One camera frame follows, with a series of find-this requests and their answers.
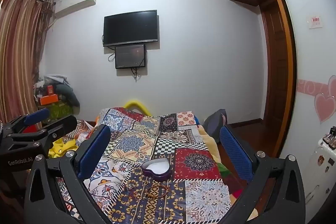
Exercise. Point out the dark purple bag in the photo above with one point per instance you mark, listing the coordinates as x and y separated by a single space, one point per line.
214 121

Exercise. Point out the green cloth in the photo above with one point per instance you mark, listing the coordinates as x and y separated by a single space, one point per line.
223 169

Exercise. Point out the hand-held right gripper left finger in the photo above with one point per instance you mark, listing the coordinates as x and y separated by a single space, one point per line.
93 153

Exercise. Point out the white air conditioner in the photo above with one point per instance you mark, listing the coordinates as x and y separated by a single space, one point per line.
76 3

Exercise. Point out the purple heart-shaped jewelry box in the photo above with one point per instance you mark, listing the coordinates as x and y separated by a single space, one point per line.
157 174

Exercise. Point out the yellow cloth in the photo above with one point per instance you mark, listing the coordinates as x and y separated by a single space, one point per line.
65 148

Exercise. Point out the black wall television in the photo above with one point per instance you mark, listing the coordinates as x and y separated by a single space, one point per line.
131 28

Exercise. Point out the white heart-decal sliding door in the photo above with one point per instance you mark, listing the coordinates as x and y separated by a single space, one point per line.
312 61

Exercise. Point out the small black wall monitor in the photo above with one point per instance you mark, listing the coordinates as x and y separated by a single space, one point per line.
130 56

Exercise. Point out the patchwork printed blanket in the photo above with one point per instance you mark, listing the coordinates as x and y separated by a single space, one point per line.
136 140

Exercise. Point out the striped brown curtain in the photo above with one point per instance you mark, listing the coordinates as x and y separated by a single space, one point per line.
18 56

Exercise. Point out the brown wooden door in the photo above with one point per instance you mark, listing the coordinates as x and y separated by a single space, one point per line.
274 61

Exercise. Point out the grey cloth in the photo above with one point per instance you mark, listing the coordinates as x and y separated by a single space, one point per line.
69 94

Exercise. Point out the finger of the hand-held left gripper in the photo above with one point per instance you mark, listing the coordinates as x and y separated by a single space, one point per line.
36 116
60 127

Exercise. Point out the beige fleece blanket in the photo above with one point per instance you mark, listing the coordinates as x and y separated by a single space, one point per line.
211 145

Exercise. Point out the small bottles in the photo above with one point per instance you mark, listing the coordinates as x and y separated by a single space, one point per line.
331 137

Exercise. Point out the white paper notice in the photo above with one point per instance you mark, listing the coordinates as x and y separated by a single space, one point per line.
314 22

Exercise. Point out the yellow padded tube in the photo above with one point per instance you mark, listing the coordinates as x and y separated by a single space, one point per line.
134 103

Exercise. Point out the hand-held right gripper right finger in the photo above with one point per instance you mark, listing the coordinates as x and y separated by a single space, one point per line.
236 153

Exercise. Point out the white cabinet with stickers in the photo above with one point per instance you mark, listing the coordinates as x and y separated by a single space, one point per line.
319 174

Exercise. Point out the orange box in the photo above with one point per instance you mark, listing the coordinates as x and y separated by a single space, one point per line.
48 100

